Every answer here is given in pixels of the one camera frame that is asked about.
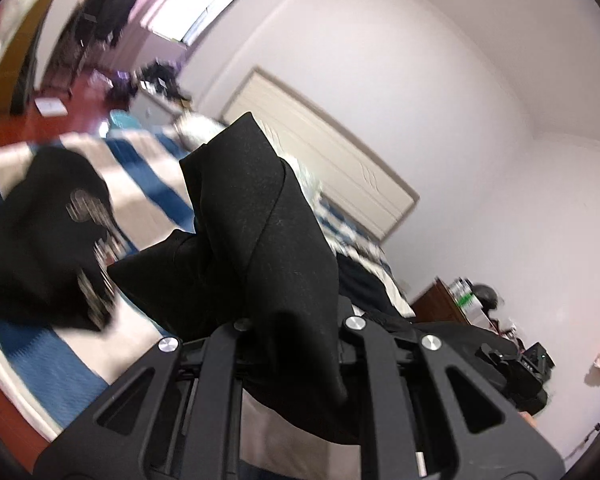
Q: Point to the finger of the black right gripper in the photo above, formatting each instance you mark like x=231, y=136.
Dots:
x=497, y=359

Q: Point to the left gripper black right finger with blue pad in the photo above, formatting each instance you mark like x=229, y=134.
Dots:
x=419, y=411

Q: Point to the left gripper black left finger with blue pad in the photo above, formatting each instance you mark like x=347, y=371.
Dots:
x=174, y=414

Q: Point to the black trousers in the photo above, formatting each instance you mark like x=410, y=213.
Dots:
x=256, y=255

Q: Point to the person's right hand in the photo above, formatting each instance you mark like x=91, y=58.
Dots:
x=528, y=418

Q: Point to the black round helmet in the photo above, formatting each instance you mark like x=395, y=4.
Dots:
x=487, y=296

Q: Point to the white green bottle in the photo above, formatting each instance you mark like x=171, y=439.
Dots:
x=461, y=292

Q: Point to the brown wooden dresser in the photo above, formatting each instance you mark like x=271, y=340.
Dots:
x=436, y=304

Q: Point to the blue white checked blanket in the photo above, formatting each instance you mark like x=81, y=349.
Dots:
x=60, y=371

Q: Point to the cream wooden headboard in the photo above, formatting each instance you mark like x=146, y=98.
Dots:
x=352, y=175

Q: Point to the navy jacket white stripes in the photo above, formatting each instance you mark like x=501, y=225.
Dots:
x=57, y=238

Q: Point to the white pillow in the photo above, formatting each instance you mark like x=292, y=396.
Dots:
x=194, y=129

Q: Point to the light blue bucket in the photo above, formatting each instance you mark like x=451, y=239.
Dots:
x=122, y=120

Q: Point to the white bedside cabinet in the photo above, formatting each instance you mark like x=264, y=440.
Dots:
x=153, y=110

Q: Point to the white bathroom scale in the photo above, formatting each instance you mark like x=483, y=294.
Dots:
x=50, y=107

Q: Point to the black coat rack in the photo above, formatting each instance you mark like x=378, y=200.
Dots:
x=69, y=54

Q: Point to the pink window curtains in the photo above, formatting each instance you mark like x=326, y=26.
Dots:
x=169, y=30

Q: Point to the black hanging jacket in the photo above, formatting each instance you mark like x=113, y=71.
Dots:
x=112, y=19

